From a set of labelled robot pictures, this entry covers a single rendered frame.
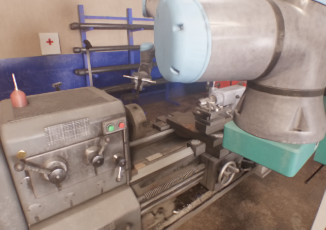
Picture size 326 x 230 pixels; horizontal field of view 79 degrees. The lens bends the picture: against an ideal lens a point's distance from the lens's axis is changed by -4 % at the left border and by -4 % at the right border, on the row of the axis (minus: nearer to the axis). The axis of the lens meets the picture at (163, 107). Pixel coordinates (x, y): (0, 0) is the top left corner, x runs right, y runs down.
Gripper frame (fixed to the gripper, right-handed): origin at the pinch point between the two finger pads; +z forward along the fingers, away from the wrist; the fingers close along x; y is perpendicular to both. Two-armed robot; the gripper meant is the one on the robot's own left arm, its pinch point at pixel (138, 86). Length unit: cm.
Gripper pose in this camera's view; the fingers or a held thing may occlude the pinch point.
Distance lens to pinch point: 129.7
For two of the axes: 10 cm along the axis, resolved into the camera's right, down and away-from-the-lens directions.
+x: -9.7, -2.2, -0.3
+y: -2.0, 7.8, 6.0
